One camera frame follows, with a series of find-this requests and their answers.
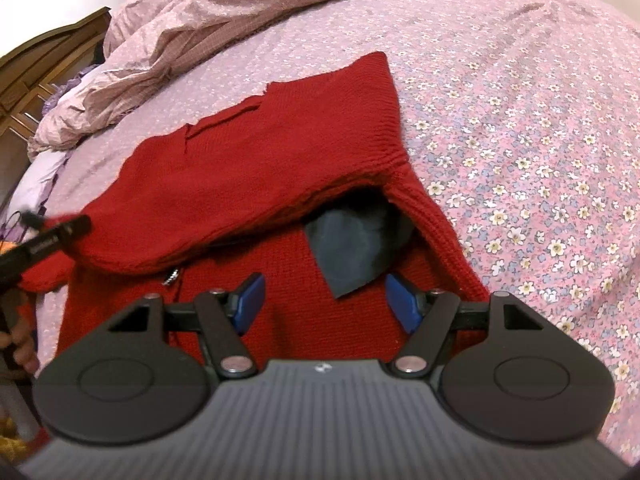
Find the red knitted sweater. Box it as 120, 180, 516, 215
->
20, 51, 493, 366

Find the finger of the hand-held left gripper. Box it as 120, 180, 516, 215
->
0, 214, 93, 287

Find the lilac ruffled pillow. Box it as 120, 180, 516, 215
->
10, 62, 106, 221

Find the dark grey cloth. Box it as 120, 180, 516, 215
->
302, 187, 416, 300

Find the pink floral bed sheet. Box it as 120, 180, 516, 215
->
10, 0, 640, 461

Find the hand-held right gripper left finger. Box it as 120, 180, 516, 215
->
100, 272, 266, 381

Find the wooden headboard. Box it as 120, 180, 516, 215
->
0, 6, 112, 181

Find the person's left hand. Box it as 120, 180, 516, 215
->
0, 310, 41, 375

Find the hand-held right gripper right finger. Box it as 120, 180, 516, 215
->
385, 273, 549, 381

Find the pink crumpled quilt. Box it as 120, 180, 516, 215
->
27, 0, 538, 161

